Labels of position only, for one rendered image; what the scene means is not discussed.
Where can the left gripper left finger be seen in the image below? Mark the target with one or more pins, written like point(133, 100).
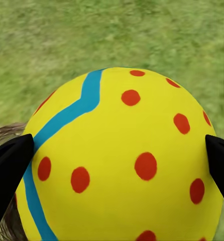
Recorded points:
point(15, 156)

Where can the easter egg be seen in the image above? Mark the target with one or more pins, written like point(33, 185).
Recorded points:
point(119, 155)

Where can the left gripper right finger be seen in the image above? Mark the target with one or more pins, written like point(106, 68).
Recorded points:
point(215, 152)

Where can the wicker basket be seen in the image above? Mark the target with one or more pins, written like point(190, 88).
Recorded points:
point(6, 133)

